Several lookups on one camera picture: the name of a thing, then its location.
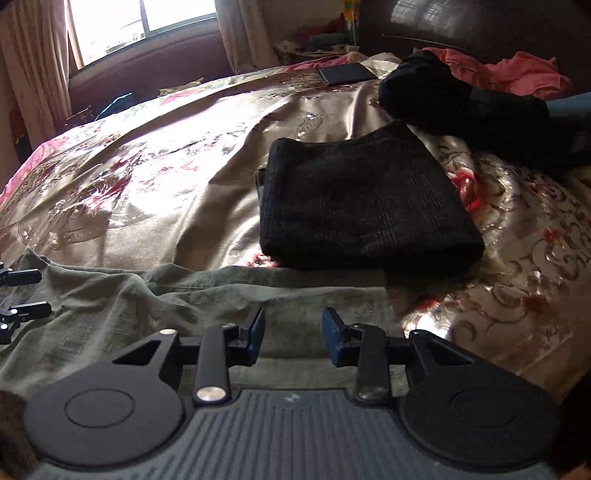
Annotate yellow flower package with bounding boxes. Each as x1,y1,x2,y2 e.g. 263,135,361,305
342,0,362,46

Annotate blue object behind bed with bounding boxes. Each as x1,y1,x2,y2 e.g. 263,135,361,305
95,92,135,121

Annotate right beige curtain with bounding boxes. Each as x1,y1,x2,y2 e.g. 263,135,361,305
214,0,280,74

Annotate dark wooden headboard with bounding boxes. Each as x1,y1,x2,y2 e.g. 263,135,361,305
359,1,590,78

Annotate pink cloth near headboard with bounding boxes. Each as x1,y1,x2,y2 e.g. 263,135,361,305
425,48,575,100

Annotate black garment near headboard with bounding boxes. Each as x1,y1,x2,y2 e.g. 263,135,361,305
379,51,590,172

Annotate floral satin bedspread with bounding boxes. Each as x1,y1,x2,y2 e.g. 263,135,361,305
1,68,590,397

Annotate cluttered nightstand pile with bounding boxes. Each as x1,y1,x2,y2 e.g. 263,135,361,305
273,13,360,65

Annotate left beige curtain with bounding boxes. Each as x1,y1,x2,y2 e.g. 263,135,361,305
0,0,75,153

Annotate folded black knit garment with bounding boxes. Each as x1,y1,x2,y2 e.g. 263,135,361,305
259,121,485,282

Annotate olive green pants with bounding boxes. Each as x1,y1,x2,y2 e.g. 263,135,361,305
1,250,403,397

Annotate black smartphone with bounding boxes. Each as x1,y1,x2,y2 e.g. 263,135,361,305
318,63,377,87

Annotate beige curtain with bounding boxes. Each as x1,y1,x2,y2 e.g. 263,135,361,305
0,0,75,153
214,0,280,74

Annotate window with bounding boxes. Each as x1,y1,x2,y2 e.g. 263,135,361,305
67,0,216,69

